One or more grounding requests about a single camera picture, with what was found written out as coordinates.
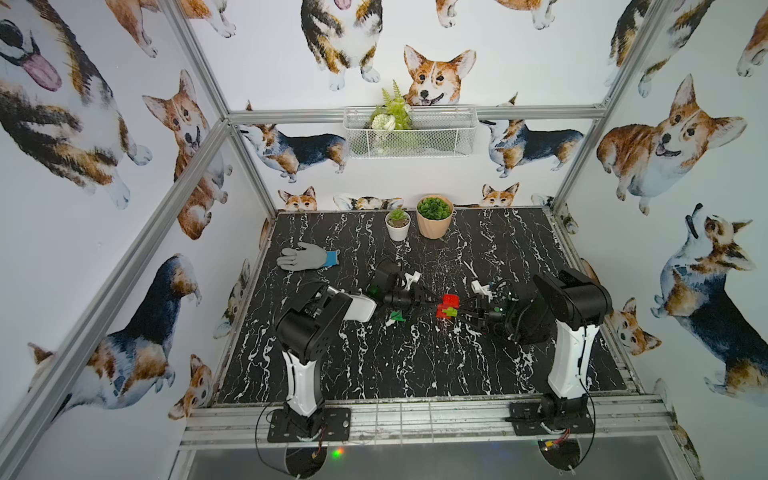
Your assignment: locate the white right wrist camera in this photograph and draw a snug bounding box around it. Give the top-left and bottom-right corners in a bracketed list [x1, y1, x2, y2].
[470, 279, 493, 301]

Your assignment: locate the aluminium front rail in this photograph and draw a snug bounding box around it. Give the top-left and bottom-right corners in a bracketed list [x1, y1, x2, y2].
[179, 396, 672, 450]

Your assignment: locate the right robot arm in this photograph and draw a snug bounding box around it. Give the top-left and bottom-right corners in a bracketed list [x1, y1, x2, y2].
[464, 268, 612, 436]

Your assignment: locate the dark green lego brick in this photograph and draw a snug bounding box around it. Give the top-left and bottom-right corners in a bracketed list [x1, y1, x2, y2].
[389, 311, 406, 322]

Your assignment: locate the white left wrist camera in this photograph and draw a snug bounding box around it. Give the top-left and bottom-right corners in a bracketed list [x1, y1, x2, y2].
[404, 271, 421, 291]

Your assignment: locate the green fern plant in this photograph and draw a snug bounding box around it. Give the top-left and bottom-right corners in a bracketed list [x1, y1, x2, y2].
[370, 81, 413, 133]

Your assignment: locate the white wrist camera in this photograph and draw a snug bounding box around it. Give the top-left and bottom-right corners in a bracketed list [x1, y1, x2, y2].
[470, 279, 493, 301]
[404, 271, 421, 291]

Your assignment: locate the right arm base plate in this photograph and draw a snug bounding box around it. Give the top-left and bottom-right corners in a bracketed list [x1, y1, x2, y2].
[506, 396, 595, 436]

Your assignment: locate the grey work glove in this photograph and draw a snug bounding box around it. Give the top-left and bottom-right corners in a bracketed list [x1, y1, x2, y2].
[277, 242, 339, 272]

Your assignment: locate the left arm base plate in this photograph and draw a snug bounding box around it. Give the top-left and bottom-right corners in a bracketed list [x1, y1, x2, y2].
[267, 407, 352, 443]

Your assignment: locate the small white plant pot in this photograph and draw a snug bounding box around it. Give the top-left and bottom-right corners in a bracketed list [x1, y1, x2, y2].
[385, 208, 411, 242]

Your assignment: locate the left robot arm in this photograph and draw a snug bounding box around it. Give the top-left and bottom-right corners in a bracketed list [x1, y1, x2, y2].
[268, 259, 440, 443]

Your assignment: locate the white wire basket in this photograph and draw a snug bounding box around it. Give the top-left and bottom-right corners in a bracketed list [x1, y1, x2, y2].
[343, 106, 479, 158]

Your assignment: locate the large beige plant pot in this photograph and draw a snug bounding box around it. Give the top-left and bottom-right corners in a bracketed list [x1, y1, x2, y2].
[416, 195, 455, 240]

